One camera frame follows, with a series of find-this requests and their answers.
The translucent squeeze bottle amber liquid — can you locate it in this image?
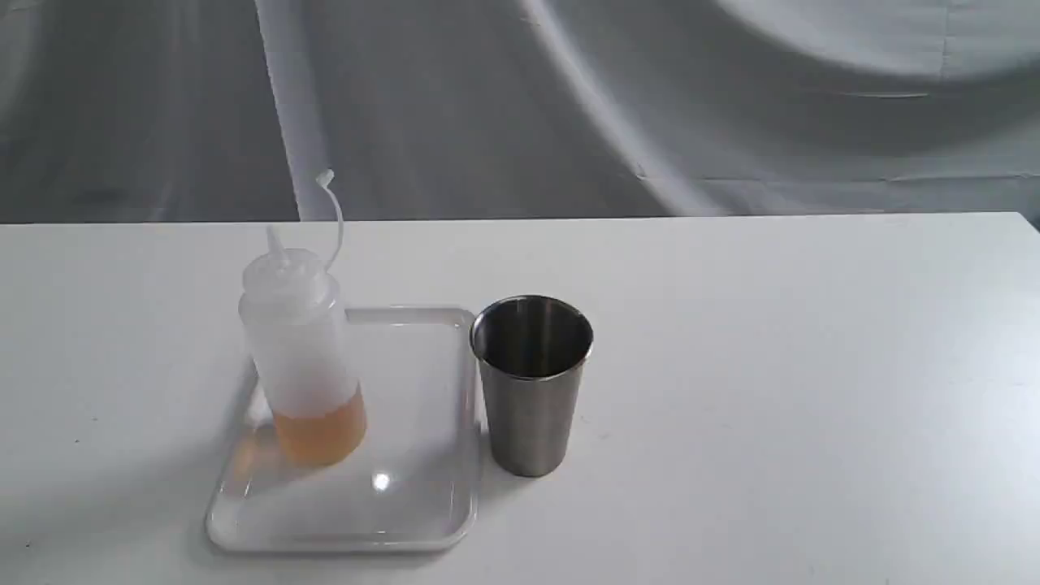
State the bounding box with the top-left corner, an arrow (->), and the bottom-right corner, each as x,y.
238,169 -> 367,469

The stainless steel cup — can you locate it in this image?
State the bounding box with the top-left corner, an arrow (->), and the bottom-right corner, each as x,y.
469,295 -> 594,478

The clear plastic tray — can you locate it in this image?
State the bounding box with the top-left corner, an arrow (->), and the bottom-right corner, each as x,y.
206,305 -> 482,556

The grey fabric backdrop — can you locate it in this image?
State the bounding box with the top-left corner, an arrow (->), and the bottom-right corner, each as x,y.
2,1 -> 1038,223

